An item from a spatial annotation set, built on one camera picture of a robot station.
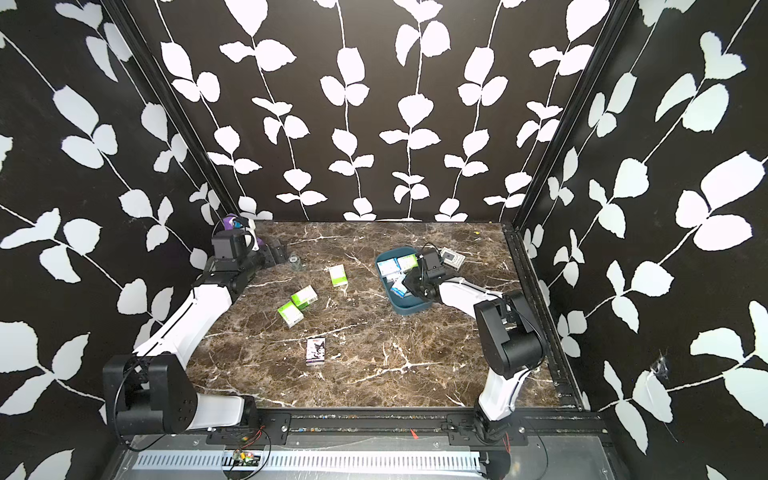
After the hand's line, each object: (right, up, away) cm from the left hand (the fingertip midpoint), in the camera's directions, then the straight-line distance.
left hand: (272, 241), depth 86 cm
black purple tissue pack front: (+13, -32, -1) cm, 34 cm away
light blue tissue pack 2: (+37, -15, +10) cm, 41 cm away
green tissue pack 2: (+6, -18, +11) cm, 22 cm away
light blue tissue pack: (+34, -8, +16) cm, 38 cm away
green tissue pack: (+16, -11, +18) cm, 26 cm away
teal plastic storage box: (+40, -20, +6) cm, 45 cm away
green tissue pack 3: (+2, -23, +7) cm, 24 cm away
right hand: (+39, -11, +11) cm, 42 cm away
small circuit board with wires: (-1, -53, -15) cm, 55 cm away
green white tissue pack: (+40, -7, +16) cm, 44 cm away
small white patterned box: (+57, -6, +22) cm, 61 cm away
